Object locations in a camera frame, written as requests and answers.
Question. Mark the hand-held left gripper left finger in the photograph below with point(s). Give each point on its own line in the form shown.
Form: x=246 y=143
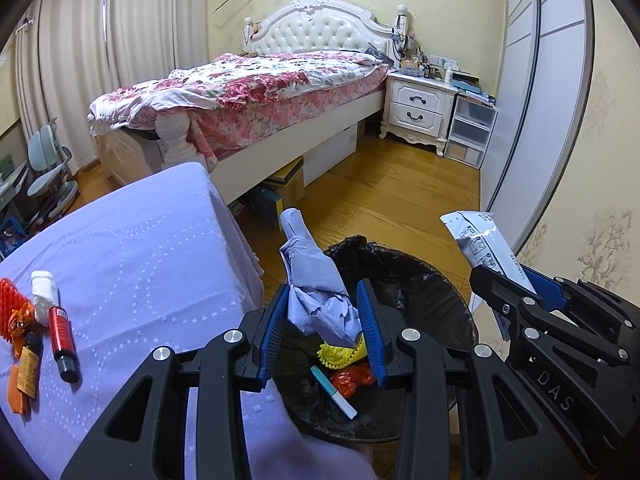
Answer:
x=272 y=332

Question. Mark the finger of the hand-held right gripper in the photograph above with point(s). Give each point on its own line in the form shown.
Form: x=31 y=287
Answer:
x=547 y=291
x=545 y=322

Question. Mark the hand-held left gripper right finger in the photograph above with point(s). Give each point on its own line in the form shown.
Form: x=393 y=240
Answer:
x=375 y=340

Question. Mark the yellow foam fruit net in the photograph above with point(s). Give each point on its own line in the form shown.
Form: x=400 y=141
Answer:
x=340 y=352

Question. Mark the red plastic wrapper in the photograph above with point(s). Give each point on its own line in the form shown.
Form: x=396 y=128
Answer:
x=352 y=380

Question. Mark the teal and white pen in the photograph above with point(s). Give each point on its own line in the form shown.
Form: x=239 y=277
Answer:
x=332 y=392

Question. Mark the trash bin with black bag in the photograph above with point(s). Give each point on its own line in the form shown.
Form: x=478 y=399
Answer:
x=430 y=300

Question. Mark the white printed packet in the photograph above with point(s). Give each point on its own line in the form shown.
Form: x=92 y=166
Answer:
x=480 y=240

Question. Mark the red tube with black cap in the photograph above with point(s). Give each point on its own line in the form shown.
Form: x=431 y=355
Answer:
x=62 y=335

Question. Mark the white small bottle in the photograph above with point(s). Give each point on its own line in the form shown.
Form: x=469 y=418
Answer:
x=44 y=292

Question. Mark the dark bottle with orange label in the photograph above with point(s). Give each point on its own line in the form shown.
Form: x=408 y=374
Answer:
x=31 y=365

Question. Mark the orange toy figure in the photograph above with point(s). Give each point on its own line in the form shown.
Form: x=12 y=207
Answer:
x=22 y=325

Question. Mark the red foam fruit net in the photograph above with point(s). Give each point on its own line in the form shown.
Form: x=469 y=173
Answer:
x=12 y=310

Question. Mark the orange packet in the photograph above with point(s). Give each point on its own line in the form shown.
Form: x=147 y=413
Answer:
x=16 y=395

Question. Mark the cardboard box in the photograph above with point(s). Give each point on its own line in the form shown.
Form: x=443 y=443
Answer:
x=292 y=185

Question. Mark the table with lilac cloth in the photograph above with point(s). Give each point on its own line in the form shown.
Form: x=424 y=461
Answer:
x=140 y=260

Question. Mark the clear plastic drawer unit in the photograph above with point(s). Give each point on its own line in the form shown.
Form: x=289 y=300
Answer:
x=470 y=130

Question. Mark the white sliding wardrobe door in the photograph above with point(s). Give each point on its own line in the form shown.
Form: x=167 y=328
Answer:
x=550 y=85

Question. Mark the stack of books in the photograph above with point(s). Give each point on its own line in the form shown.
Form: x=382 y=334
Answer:
x=475 y=87

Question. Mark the pink floral bed sheet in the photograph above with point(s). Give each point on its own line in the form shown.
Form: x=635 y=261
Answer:
x=280 y=115

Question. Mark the white nightstand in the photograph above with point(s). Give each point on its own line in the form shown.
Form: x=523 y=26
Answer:
x=415 y=105

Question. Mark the floral quilt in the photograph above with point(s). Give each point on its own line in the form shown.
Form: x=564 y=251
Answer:
x=240 y=80

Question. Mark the assorted small nightstand items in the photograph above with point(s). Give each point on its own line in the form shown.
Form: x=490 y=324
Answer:
x=415 y=60

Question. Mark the light blue desk chair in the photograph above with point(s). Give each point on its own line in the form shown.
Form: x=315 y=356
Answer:
x=45 y=147

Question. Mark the study desk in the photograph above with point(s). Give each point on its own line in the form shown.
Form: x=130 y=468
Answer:
x=12 y=180

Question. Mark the white bed with tufted headboard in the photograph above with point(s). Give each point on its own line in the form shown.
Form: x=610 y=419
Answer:
x=310 y=30

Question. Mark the beige curtain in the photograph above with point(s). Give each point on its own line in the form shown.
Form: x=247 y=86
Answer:
x=155 y=20
x=65 y=60

